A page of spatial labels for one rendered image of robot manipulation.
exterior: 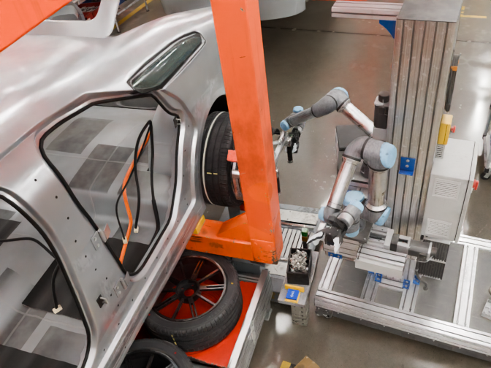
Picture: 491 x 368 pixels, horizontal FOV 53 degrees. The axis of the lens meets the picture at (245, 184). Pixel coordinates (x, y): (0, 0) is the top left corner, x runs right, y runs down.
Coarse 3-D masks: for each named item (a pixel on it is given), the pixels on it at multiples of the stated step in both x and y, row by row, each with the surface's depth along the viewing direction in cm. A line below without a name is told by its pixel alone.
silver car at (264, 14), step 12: (168, 0) 548; (180, 0) 536; (192, 0) 529; (204, 0) 524; (264, 0) 512; (276, 0) 514; (288, 0) 520; (300, 0) 531; (168, 12) 569; (264, 12) 523; (276, 12) 526; (288, 12) 531; (300, 12) 544
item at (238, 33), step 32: (224, 0) 203; (256, 0) 213; (224, 32) 213; (256, 32) 218; (224, 64) 224; (256, 64) 223; (256, 96) 230; (256, 128) 243; (256, 160) 257; (256, 192) 273; (256, 224) 291; (256, 256) 311
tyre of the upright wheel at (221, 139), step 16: (224, 112) 337; (208, 128) 322; (224, 128) 318; (208, 144) 316; (224, 144) 313; (208, 160) 315; (224, 160) 311; (208, 176) 317; (224, 176) 314; (208, 192) 326; (224, 192) 320
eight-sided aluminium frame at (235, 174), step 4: (236, 164) 316; (232, 168) 316; (236, 168) 318; (232, 172) 315; (236, 172) 315; (232, 176) 316; (236, 176) 315; (236, 180) 320; (236, 184) 321; (240, 184) 319; (236, 188) 323; (240, 188) 322; (236, 192) 326; (236, 196) 328; (240, 196) 327
